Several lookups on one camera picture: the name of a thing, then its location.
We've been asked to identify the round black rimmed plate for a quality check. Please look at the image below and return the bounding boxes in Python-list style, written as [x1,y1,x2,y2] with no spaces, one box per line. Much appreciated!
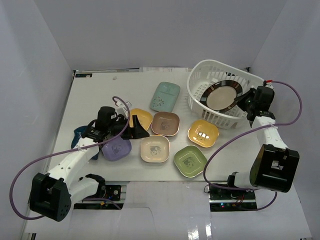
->
[199,80,243,113]

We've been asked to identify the cream square panda plate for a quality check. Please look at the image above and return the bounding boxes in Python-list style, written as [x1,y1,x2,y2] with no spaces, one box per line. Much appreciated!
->
[140,135,170,163]

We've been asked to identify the orange square panda plate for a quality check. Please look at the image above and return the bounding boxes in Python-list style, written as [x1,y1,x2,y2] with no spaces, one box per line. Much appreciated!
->
[187,119,220,148]

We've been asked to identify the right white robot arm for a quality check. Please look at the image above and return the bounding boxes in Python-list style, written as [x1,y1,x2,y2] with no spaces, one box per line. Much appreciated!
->
[225,85,300,200]

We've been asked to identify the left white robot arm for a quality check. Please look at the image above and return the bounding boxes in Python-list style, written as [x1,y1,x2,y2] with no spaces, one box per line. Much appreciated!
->
[29,106,150,222]

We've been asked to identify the white plastic basket bin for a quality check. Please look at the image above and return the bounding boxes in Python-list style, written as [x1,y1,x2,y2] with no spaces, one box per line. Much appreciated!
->
[186,59,264,130]

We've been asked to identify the yellow square panda plate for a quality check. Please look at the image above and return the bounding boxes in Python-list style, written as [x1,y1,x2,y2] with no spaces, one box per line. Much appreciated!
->
[129,108,153,131]

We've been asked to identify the purple square panda plate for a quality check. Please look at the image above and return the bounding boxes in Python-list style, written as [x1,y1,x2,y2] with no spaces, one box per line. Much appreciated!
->
[101,137,132,162]

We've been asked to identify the brown square plate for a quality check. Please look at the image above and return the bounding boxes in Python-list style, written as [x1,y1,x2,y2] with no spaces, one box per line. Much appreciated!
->
[151,111,180,137]

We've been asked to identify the dark blue leaf dish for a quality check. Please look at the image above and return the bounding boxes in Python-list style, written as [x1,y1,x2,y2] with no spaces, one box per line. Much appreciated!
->
[71,125,103,161]

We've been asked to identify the teal rectangular plate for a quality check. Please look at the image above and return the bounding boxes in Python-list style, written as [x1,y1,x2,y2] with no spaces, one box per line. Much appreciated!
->
[149,81,181,112]

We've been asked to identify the green square panda plate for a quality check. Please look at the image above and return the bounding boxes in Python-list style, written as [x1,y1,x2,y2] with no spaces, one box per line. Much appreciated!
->
[173,145,208,178]

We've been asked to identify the papers at table back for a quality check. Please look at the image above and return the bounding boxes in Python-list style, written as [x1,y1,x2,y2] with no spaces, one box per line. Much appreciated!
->
[139,67,192,73]

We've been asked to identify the black label sticker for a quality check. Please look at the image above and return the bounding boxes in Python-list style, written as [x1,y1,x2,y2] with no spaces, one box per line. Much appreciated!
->
[74,73,93,78]

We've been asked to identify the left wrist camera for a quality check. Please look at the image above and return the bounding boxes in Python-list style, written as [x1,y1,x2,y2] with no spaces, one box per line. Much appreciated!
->
[115,101,132,118]

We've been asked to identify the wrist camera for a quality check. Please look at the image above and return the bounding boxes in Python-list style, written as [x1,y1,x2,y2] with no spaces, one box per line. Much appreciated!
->
[115,101,132,118]
[262,79,274,89]

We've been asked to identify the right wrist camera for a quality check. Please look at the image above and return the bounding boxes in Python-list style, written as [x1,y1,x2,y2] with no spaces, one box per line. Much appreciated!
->
[262,79,274,89]

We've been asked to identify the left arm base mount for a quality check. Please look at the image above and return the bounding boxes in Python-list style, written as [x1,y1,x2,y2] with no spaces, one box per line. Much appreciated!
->
[74,184,126,210]

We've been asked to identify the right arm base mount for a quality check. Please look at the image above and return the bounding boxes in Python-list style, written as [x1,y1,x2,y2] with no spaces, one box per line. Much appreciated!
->
[203,184,258,212]

